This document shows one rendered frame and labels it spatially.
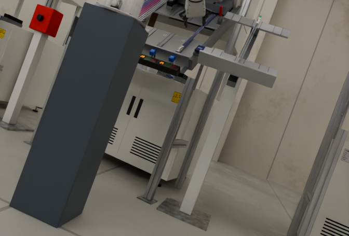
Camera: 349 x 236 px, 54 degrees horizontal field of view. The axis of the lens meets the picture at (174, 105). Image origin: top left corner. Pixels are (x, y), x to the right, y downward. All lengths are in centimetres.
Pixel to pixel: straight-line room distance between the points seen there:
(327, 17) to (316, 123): 134
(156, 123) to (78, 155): 98
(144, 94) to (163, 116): 19
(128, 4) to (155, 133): 103
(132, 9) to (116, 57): 18
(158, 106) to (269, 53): 280
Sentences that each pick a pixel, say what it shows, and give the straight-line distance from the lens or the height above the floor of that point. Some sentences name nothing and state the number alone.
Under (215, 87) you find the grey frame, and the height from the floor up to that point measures 68.
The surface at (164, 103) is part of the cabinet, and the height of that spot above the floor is 47.
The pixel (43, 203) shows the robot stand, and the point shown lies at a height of 5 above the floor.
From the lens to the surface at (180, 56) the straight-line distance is 171.
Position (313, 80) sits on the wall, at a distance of 467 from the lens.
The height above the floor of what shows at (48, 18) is 71.
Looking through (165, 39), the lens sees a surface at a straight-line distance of 187.
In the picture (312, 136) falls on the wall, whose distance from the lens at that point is 463.
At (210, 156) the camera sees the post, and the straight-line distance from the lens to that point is 171.
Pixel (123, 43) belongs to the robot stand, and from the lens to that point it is 111.
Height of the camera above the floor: 50
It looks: level
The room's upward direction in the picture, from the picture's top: 20 degrees clockwise
